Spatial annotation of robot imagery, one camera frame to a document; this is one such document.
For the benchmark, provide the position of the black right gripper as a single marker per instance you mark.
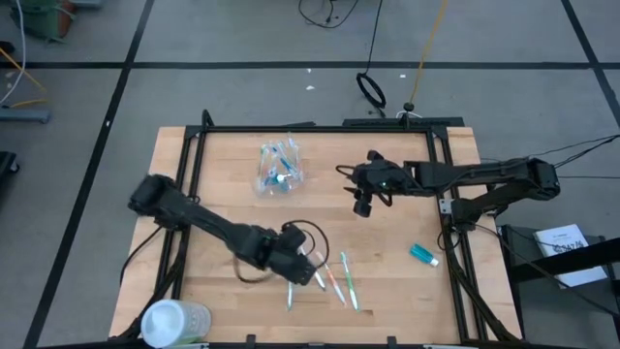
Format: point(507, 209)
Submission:
point(385, 179)

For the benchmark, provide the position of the orange toothbrush in clear wrapper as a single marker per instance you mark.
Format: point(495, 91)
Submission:
point(331, 278)

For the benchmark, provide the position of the white printed booklet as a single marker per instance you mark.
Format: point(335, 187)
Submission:
point(557, 240)

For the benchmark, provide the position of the black chair base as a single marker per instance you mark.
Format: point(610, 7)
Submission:
point(6, 165)

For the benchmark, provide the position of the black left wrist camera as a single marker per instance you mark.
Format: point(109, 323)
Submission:
point(293, 237)

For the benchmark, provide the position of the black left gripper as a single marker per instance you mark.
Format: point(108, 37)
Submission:
point(283, 259)

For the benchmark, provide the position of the black side cart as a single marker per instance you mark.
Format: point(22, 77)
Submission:
point(567, 262)

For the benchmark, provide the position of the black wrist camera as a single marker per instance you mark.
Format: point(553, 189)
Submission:
point(374, 156)
point(293, 237)

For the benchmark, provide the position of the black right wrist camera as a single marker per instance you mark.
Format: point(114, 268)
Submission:
point(374, 156)

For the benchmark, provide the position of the clear plastic cup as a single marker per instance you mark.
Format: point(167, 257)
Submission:
point(259, 186)

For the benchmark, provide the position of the black round mount knob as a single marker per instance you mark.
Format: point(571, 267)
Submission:
point(409, 106)

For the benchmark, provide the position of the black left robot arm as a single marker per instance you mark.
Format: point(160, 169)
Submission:
point(194, 218)

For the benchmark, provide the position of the green bag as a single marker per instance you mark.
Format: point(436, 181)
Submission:
point(41, 19)

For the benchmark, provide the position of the black metal table frame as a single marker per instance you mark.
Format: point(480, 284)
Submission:
point(315, 129)

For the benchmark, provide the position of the white round wipes tub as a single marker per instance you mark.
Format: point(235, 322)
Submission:
point(169, 322)

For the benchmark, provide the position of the grey metal stand foot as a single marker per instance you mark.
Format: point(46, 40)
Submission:
point(24, 115)

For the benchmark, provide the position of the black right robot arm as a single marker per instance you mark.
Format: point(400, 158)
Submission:
point(484, 174)

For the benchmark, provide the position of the blue toothbrush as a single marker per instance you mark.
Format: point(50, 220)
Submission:
point(281, 147)
point(287, 165)

